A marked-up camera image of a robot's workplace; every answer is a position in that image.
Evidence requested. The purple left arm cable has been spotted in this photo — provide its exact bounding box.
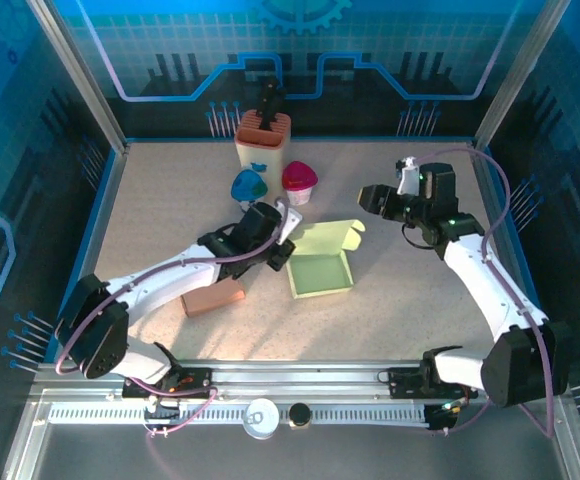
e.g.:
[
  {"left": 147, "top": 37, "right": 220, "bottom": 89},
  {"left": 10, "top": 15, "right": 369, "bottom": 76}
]
[{"left": 55, "top": 197, "right": 291, "bottom": 439}]

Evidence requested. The black round knob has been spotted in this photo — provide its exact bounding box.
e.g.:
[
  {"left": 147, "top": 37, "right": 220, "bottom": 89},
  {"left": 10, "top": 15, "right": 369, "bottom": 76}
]
[{"left": 288, "top": 402, "right": 312, "bottom": 429}]

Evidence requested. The aluminium side rail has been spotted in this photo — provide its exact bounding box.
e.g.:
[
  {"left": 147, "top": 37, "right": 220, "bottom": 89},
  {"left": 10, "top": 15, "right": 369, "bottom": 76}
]
[
  {"left": 44, "top": 142, "right": 131, "bottom": 361},
  {"left": 469, "top": 142, "right": 559, "bottom": 361}
]

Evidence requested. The aluminium mounting rail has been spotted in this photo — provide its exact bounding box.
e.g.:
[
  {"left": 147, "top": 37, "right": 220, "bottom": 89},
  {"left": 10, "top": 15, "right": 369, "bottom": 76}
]
[{"left": 29, "top": 359, "right": 569, "bottom": 397}]

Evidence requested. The orange paper box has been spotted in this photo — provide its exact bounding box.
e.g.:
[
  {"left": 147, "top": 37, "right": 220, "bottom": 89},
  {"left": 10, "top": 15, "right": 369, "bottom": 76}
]
[{"left": 179, "top": 277, "right": 247, "bottom": 319}]

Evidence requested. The cream knife block orange top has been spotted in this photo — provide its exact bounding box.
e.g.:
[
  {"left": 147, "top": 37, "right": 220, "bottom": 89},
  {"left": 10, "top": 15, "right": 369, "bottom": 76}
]
[{"left": 234, "top": 109, "right": 292, "bottom": 184}]

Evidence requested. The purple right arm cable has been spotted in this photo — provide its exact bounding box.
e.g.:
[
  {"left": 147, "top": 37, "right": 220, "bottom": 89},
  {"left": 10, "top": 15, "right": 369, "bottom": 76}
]
[{"left": 412, "top": 147, "right": 556, "bottom": 440}]

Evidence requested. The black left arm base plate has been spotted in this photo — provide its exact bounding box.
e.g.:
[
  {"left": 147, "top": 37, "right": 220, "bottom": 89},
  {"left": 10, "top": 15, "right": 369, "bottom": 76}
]
[{"left": 121, "top": 366, "right": 215, "bottom": 401}]

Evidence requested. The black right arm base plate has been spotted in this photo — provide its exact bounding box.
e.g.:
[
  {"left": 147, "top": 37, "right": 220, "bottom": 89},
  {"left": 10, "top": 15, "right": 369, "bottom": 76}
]
[{"left": 386, "top": 364, "right": 480, "bottom": 401}]

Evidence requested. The black controller board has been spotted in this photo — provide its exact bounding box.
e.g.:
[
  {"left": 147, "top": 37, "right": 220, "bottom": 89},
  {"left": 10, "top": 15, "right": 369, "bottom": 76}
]
[{"left": 427, "top": 399, "right": 466, "bottom": 432}]

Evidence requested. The yogurt cup blue lid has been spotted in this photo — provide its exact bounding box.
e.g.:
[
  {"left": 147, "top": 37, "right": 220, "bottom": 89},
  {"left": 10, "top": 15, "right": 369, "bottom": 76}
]
[{"left": 229, "top": 168, "right": 270, "bottom": 204}]

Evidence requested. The grey metal shelf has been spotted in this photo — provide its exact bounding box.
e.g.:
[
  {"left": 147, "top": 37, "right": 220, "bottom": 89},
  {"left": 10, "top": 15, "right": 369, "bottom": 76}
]
[{"left": 0, "top": 389, "right": 580, "bottom": 480}]

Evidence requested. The black handled knife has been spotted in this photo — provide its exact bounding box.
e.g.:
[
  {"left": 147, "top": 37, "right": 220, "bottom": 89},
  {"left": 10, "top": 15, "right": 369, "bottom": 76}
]
[
  {"left": 258, "top": 77, "right": 280, "bottom": 109},
  {"left": 257, "top": 92, "right": 287, "bottom": 132}
]

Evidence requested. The white slotted cable duct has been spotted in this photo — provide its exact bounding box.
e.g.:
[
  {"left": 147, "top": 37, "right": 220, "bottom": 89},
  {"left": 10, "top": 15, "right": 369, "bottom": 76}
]
[{"left": 48, "top": 403, "right": 431, "bottom": 426}]

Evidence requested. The green paper box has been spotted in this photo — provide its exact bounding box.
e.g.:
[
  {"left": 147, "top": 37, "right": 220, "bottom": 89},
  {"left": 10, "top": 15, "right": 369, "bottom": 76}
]
[{"left": 285, "top": 218, "right": 366, "bottom": 300}]

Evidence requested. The yogurt cup pink lid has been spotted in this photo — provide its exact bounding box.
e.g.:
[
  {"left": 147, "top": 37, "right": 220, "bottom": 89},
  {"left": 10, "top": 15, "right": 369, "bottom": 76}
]
[{"left": 281, "top": 160, "right": 320, "bottom": 207}]

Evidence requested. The white round tin can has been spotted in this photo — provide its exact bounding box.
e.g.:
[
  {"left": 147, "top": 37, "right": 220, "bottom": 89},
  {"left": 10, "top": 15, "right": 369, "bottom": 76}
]
[{"left": 242, "top": 397, "right": 280, "bottom": 440}]

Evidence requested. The aluminium frame post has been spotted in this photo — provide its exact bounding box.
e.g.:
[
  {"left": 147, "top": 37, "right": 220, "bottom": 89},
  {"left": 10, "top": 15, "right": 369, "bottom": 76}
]
[
  {"left": 472, "top": 0, "right": 571, "bottom": 151},
  {"left": 24, "top": 0, "right": 131, "bottom": 154}
]

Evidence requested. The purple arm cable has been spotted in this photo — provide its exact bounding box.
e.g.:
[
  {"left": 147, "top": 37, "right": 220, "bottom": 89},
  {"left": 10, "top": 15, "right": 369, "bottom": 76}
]
[
  {"left": 412, "top": 147, "right": 556, "bottom": 440},
  {"left": 55, "top": 197, "right": 291, "bottom": 439}
]

